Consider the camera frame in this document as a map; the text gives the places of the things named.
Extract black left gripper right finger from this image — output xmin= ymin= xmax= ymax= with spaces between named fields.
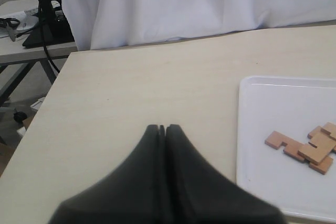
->
xmin=166 ymin=124 xmax=286 ymax=223

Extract zigzag wooden block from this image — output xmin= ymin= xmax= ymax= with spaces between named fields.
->
xmin=307 ymin=126 xmax=335 ymax=147

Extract black handled scissors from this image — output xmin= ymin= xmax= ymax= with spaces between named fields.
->
xmin=1 ymin=18 xmax=20 ymax=41

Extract black monitor stand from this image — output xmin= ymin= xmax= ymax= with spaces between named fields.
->
xmin=23 ymin=0 xmax=74 ymax=48

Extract brown wooden notched block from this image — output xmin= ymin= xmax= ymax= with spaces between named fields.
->
xmin=298 ymin=132 xmax=335 ymax=165

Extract white backdrop cloth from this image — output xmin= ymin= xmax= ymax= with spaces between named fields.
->
xmin=61 ymin=0 xmax=335 ymax=51

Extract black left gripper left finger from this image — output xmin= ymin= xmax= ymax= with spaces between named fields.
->
xmin=49 ymin=125 xmax=165 ymax=223

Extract white plastic tray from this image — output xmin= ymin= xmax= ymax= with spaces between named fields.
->
xmin=236 ymin=76 xmax=335 ymax=223

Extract grey side table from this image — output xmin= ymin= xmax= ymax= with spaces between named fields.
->
xmin=0 ymin=0 xmax=78 ymax=146

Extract black power cable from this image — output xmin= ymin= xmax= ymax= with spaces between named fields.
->
xmin=38 ymin=1 xmax=61 ymax=73

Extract notched wooden puzzle piece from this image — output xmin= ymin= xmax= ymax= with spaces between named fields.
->
xmin=265 ymin=131 xmax=335 ymax=175

